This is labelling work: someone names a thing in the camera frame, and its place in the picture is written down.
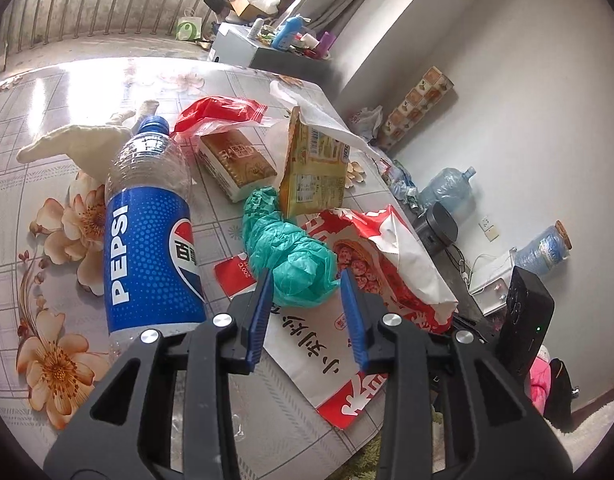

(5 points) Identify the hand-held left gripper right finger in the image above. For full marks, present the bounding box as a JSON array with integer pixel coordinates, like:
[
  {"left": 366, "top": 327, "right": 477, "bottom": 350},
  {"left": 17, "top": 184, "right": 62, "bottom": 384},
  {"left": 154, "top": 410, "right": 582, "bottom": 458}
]
[{"left": 339, "top": 267, "right": 572, "bottom": 480}]

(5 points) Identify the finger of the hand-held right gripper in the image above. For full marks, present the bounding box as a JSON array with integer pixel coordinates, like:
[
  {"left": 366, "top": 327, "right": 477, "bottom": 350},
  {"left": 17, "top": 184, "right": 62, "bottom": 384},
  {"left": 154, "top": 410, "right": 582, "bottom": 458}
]
[{"left": 452, "top": 312, "right": 502, "bottom": 348}]

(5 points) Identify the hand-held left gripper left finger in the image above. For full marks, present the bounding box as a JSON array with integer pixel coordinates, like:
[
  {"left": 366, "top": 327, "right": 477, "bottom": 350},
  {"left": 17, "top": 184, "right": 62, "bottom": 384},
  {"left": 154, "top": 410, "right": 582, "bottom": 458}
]
[{"left": 44, "top": 269, "right": 275, "bottom": 480}]

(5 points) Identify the red white paper bag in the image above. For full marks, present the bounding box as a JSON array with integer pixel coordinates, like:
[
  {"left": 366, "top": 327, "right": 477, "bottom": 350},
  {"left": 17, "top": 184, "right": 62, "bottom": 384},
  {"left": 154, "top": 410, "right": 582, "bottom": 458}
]
[
  {"left": 214, "top": 255, "right": 388, "bottom": 431},
  {"left": 297, "top": 205, "right": 460, "bottom": 336}
]

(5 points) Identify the green plastic bag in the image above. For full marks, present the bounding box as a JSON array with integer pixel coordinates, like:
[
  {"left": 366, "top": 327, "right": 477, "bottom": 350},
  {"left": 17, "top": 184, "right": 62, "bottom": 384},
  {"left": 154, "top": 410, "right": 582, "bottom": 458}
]
[{"left": 242, "top": 186, "right": 340, "bottom": 308}]

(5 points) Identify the blue label plastic soda bottle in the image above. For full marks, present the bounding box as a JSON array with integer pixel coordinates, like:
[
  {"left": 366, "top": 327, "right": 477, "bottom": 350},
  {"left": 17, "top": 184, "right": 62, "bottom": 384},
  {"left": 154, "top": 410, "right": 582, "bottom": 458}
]
[{"left": 103, "top": 115, "right": 208, "bottom": 366}]

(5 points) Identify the yellow cardboard box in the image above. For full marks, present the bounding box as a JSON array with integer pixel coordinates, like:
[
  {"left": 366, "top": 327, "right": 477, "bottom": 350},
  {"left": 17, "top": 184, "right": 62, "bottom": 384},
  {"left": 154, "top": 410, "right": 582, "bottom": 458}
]
[{"left": 278, "top": 106, "right": 350, "bottom": 216}]

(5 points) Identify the brown biscuit pack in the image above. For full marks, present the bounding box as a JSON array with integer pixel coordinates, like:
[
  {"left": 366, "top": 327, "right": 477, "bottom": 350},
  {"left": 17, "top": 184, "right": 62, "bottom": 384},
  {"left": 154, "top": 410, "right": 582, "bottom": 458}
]
[{"left": 194, "top": 127, "right": 278, "bottom": 204}]

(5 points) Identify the red plastic wrapper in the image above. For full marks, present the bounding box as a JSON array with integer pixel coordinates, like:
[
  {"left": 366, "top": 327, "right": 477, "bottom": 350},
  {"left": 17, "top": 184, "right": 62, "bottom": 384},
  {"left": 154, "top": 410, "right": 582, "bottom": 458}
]
[{"left": 173, "top": 96, "right": 268, "bottom": 138}]

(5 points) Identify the white translucent plastic bag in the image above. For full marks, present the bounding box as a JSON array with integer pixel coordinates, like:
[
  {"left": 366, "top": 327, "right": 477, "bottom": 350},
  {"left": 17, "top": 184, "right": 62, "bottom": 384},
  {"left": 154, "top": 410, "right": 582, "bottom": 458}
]
[{"left": 269, "top": 80, "right": 375, "bottom": 153}]

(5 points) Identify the white box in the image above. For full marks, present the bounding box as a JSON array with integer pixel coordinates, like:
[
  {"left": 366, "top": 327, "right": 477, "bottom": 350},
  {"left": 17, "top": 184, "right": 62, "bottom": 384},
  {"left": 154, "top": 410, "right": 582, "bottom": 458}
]
[{"left": 469, "top": 252, "right": 515, "bottom": 318}]

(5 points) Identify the pink cloth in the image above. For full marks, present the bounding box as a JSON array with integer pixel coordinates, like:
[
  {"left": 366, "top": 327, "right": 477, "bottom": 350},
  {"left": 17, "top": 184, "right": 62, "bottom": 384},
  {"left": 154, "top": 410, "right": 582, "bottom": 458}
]
[{"left": 527, "top": 355, "right": 555, "bottom": 411}]

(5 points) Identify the large clear water jug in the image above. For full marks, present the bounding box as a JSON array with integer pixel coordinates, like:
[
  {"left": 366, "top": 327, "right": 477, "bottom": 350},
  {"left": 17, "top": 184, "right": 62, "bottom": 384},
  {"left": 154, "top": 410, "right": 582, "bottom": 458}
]
[
  {"left": 418, "top": 166, "right": 478, "bottom": 213},
  {"left": 514, "top": 220, "right": 572, "bottom": 276}
]

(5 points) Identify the black bag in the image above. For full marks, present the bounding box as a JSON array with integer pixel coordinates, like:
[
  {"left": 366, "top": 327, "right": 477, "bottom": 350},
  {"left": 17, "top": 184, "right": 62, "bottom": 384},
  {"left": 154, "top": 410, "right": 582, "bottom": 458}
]
[{"left": 544, "top": 357, "right": 580, "bottom": 433}]

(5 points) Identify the black round appliance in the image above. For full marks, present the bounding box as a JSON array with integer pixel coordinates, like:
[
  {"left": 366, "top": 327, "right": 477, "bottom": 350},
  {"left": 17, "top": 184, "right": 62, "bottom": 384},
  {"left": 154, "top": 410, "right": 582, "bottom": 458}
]
[{"left": 412, "top": 202, "right": 458, "bottom": 256}]

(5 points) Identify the white fluffy blanket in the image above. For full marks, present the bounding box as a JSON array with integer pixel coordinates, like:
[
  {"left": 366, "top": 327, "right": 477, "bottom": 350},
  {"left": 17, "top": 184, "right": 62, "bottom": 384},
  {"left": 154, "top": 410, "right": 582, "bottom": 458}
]
[{"left": 557, "top": 395, "right": 614, "bottom": 480}]

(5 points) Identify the crumpled clear plastic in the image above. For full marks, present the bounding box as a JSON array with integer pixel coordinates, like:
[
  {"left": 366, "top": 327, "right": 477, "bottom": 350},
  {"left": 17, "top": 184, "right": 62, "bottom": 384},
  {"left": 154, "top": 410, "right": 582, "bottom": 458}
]
[{"left": 382, "top": 160, "right": 420, "bottom": 206}]

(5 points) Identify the patterned box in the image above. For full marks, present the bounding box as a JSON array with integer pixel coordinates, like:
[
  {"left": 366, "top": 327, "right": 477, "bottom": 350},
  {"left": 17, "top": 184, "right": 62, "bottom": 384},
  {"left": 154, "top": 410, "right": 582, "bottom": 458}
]
[{"left": 377, "top": 66, "right": 458, "bottom": 150}]

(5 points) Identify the dark grey cabinet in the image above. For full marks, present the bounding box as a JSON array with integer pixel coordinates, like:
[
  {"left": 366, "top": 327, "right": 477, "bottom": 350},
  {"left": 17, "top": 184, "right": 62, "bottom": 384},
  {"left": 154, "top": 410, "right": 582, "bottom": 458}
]
[{"left": 249, "top": 42, "right": 335, "bottom": 81}]

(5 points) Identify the white cabinet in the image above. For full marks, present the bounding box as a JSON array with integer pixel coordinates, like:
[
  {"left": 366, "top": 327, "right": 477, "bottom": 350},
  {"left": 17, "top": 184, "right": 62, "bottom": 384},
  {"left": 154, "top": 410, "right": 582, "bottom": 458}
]
[{"left": 209, "top": 22, "right": 268, "bottom": 68}]

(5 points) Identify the blue detergent bottle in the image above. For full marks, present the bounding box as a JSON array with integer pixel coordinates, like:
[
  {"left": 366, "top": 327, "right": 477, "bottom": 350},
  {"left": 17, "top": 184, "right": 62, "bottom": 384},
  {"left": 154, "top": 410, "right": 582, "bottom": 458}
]
[{"left": 272, "top": 14, "right": 308, "bottom": 51}]

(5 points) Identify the green white paper bag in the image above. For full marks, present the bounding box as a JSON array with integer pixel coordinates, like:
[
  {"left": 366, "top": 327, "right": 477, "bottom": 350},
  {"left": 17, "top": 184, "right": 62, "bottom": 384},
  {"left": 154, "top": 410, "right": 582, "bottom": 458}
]
[{"left": 176, "top": 7, "right": 204, "bottom": 42}]

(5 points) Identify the floral tablecloth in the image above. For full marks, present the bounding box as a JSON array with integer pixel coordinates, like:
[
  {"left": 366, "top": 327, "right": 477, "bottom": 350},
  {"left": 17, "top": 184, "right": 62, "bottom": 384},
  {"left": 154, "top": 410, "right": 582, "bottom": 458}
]
[{"left": 0, "top": 55, "right": 438, "bottom": 480}]

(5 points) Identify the metal window railing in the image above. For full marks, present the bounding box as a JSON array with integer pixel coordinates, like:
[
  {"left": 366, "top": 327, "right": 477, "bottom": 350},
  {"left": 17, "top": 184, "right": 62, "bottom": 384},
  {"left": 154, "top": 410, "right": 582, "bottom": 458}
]
[{"left": 0, "top": 0, "right": 238, "bottom": 71}]

